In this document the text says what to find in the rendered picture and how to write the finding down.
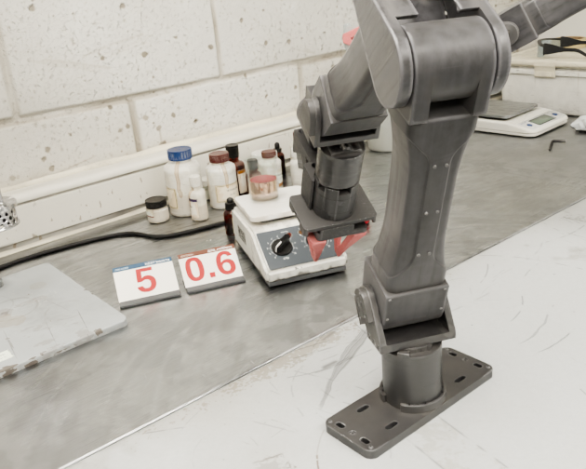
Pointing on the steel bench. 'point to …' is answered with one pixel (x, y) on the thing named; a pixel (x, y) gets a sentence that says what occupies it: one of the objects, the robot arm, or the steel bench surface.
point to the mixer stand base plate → (38, 320)
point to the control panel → (300, 253)
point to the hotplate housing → (246, 230)
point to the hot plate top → (259, 212)
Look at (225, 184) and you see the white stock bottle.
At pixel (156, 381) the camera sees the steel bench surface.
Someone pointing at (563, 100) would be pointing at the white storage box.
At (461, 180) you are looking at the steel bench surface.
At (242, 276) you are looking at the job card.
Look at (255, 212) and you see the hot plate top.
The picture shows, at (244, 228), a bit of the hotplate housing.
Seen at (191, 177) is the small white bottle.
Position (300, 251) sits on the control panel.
